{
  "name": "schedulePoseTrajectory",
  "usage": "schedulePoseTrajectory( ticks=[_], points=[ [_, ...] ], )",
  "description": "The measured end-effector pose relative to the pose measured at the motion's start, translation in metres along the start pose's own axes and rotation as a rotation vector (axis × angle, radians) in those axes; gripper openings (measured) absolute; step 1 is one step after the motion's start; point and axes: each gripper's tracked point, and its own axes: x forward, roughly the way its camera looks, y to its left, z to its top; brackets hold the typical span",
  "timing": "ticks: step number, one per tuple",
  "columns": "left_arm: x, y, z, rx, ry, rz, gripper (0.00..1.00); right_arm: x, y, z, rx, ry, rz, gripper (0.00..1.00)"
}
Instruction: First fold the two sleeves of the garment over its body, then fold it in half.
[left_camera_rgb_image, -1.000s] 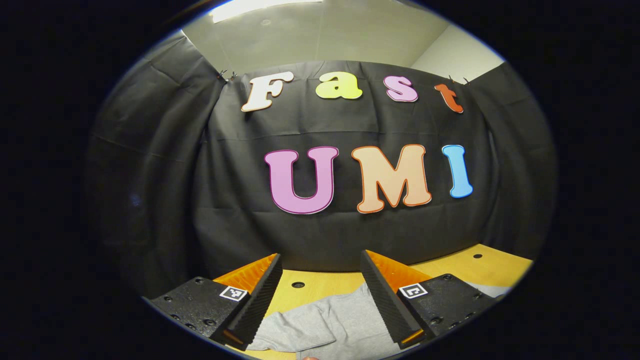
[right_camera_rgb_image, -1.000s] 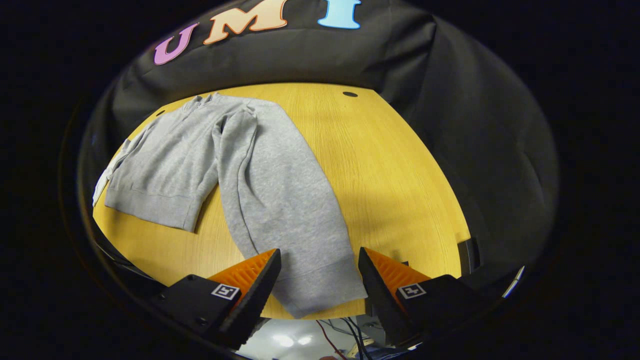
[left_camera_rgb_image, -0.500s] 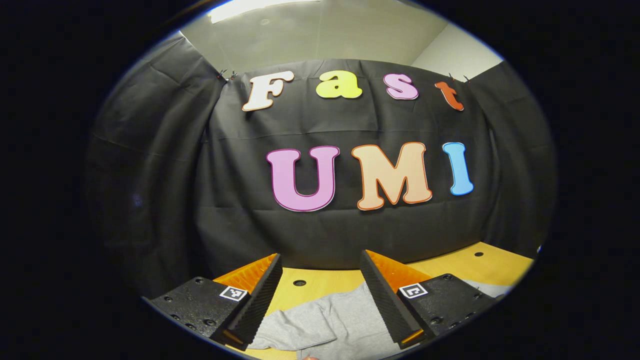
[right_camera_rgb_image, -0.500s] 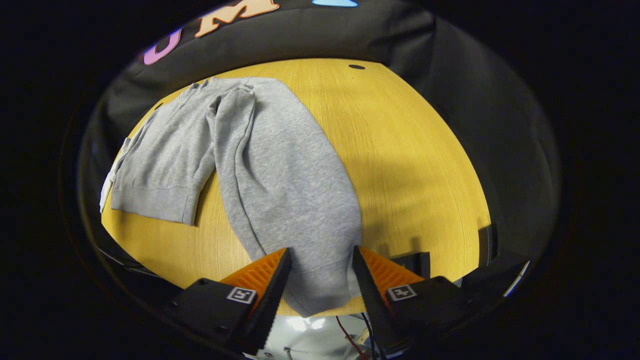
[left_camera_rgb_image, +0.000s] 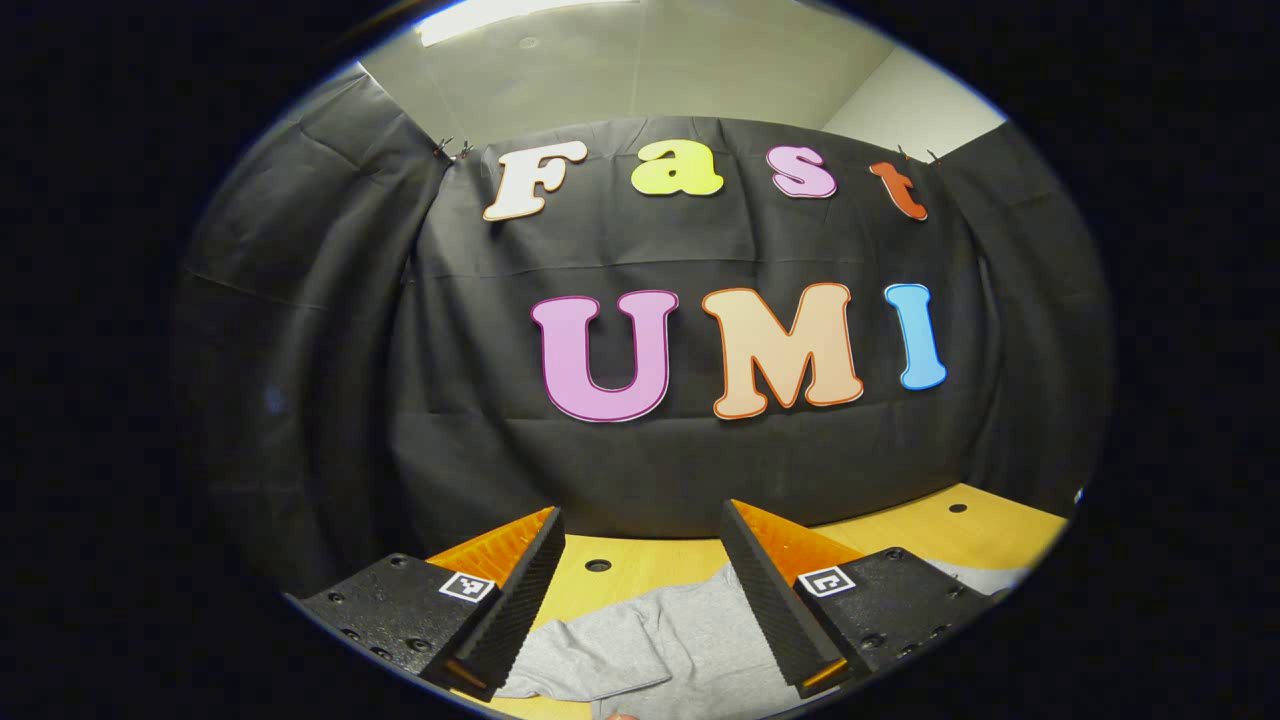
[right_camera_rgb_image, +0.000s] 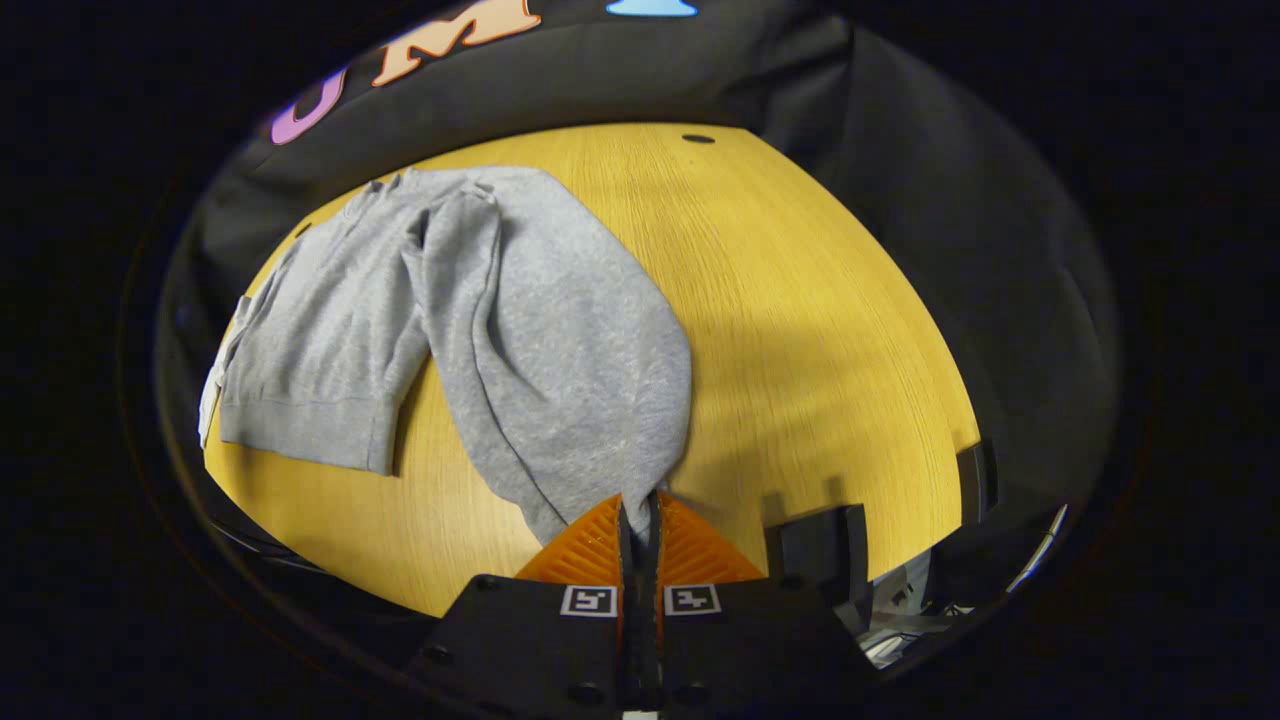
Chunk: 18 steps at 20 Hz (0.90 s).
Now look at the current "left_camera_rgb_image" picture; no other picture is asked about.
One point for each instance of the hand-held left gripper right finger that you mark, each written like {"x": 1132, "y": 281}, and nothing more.
{"x": 765, "y": 600}

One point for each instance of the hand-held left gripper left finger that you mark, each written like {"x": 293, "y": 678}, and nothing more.
{"x": 520, "y": 600}

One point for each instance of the grey zip-neck sweatshirt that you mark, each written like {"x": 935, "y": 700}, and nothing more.
{"x": 680, "y": 650}

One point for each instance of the black backdrop cloth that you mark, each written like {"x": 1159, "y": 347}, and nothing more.
{"x": 480, "y": 350}

